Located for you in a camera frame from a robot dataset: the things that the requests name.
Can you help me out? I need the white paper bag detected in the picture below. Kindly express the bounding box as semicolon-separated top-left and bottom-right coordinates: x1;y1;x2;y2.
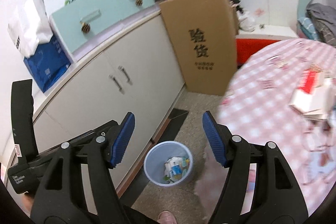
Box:
7;0;53;58

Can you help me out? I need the white low cabinet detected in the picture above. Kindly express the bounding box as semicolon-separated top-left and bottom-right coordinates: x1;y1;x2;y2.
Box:
33;13;184;186

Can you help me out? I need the white plastic bag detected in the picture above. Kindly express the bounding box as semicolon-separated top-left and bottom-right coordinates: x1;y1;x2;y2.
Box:
238;11;256;32

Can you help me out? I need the red white paper box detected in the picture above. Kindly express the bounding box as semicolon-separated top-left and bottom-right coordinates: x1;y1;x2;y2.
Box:
289;66;335;121

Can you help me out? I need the tall brown cardboard box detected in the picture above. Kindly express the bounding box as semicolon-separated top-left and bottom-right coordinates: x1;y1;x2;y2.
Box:
159;0;237;96

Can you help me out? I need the pink checkered tablecloth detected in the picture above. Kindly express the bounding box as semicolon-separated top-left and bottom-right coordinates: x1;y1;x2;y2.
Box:
216;39;335;214

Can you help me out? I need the light blue trash bin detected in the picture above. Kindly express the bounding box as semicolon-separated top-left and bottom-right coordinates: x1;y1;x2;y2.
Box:
143;141;194;188

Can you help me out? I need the red storage box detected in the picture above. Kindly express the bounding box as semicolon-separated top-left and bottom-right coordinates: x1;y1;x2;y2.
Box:
235;24;299;67

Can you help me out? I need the blue paper bag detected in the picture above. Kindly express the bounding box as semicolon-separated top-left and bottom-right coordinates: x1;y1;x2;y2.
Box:
23;35;71;93

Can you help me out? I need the pink slipper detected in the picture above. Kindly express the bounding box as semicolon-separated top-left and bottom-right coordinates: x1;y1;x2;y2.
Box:
157;211;177;224

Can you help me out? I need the grey folded blanket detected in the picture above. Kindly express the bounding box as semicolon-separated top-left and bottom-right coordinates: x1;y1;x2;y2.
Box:
306;3;336;47

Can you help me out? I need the teal drawer unit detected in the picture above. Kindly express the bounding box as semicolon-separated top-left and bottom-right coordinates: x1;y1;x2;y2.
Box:
50;0;158;62

